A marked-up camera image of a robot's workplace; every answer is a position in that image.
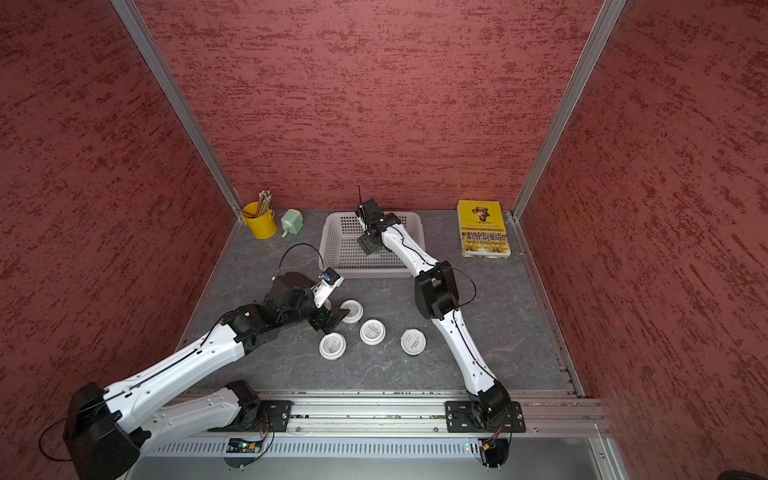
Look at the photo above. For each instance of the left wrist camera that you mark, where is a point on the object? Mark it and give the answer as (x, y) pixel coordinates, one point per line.
(328, 281)

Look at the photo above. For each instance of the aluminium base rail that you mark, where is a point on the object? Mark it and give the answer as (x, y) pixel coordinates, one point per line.
(409, 414)

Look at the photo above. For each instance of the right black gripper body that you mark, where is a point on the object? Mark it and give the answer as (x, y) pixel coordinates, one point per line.
(369, 241)

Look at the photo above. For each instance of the yellow pencil cup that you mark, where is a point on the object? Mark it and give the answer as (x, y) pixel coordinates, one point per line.
(260, 222)

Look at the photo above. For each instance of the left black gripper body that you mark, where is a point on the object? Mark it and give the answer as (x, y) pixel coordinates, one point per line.
(309, 312)

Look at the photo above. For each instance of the aluminium corner post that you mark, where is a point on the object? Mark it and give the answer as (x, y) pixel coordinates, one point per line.
(604, 24)
(142, 38)

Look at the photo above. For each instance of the left aluminium corner post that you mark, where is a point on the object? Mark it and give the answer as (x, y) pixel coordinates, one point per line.
(142, 38)

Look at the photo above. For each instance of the yogurt cup bottom right green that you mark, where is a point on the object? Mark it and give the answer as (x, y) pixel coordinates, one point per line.
(413, 342)

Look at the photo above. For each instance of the white perforated plastic basket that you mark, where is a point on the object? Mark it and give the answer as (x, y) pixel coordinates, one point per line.
(345, 247)

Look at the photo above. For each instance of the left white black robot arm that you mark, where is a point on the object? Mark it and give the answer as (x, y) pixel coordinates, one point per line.
(108, 429)

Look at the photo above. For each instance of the pencils bunch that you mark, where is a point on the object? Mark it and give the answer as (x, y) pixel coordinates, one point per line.
(263, 202)

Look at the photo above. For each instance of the right aluminium corner post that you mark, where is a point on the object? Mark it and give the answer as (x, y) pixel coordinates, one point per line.
(604, 24)

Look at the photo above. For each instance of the yellow book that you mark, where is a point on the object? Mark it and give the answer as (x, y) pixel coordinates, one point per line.
(482, 230)

